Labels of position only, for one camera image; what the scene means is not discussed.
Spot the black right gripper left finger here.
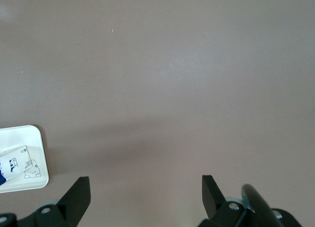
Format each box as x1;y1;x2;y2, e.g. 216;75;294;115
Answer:
19;176;91;227

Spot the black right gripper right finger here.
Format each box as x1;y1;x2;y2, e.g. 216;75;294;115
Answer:
196;174;247;227

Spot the blue white milk carton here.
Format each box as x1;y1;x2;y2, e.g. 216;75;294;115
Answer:
0;145;34;187

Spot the white rectangular tray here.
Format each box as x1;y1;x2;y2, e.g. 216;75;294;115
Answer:
0;125;50;194

